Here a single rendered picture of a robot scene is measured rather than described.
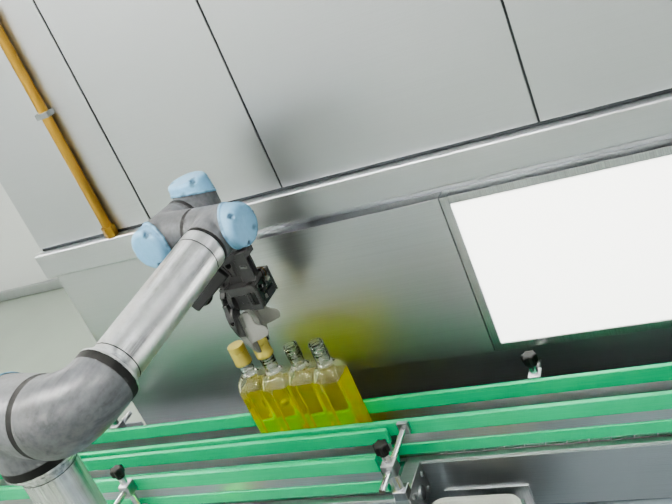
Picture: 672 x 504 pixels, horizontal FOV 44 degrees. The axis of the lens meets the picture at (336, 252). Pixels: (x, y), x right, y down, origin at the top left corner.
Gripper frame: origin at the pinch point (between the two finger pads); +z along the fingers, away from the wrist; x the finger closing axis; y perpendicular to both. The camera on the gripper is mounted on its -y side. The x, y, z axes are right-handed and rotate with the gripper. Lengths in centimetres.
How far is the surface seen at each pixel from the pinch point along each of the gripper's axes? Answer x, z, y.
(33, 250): 307, 82, -376
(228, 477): -13.6, 21.6, -11.4
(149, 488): -13.8, 22.8, -31.9
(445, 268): 12.6, -1.3, 36.5
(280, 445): -6.1, 21.1, -2.2
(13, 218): 307, 55, -376
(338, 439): -6.0, 21.0, 10.9
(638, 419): -3, 25, 65
